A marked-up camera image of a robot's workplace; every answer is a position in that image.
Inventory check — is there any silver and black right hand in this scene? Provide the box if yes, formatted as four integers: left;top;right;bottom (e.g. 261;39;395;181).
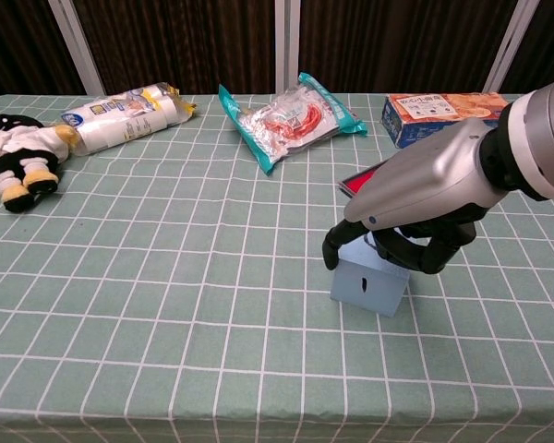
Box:
321;116;513;275

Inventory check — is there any red ink stamp pad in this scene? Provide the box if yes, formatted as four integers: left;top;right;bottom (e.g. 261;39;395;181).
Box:
338;166;380;199

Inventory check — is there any white metal frame post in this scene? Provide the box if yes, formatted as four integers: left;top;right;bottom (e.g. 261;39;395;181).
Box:
274;0;301;95
482;0;541;94
47;0;106;97

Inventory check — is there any teal and silver snack packet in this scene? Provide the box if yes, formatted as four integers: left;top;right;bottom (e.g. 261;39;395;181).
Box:
218;71;368;176

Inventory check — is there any light blue numbered cube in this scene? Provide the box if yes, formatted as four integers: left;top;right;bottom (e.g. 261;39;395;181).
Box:
330;233;411;318

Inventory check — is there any clear plastic bag roll package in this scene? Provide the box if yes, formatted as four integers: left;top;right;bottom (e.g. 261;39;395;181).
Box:
60;81;198;157

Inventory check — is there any blue and orange biscuit box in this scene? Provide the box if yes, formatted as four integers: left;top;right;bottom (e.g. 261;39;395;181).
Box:
380;92;513;150

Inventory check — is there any green checked tablecloth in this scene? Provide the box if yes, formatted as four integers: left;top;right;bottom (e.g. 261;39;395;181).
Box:
0;93;554;443

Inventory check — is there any black and white plush doll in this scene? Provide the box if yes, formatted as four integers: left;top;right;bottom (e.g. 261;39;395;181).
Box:
0;113;78;214

